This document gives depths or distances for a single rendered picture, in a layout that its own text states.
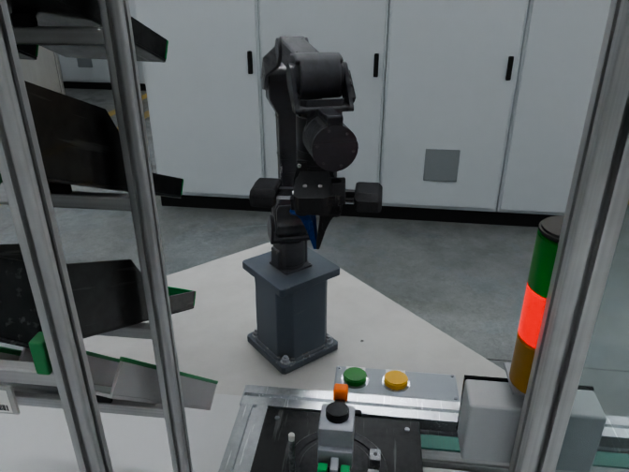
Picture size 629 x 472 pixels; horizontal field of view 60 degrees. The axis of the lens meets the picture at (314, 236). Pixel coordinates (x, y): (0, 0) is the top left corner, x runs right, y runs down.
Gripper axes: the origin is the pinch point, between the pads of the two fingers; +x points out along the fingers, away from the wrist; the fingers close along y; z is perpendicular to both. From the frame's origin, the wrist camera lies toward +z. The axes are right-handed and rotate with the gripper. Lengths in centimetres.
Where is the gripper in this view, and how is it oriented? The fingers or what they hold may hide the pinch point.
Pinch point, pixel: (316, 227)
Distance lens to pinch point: 81.3
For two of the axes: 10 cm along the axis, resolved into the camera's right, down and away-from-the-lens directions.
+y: 9.9, 0.5, -1.1
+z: -1.2, 4.4, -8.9
